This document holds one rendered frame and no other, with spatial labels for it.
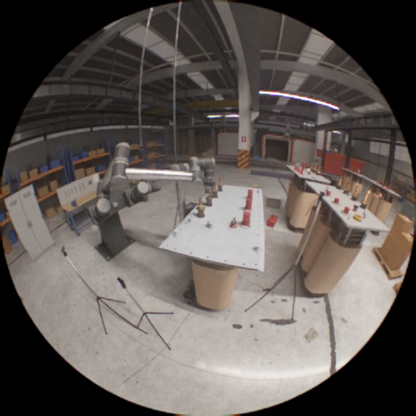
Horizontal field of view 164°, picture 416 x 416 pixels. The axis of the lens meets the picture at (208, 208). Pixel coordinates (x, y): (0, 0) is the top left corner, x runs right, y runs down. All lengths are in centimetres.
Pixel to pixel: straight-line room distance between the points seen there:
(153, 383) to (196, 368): 58
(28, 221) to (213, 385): 512
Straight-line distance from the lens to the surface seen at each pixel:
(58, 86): 689
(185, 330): 219
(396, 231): 490
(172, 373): 213
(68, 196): 549
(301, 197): 366
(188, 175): 136
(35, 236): 511
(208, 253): 104
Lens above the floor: 209
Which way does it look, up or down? 26 degrees down
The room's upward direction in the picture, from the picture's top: 1 degrees counter-clockwise
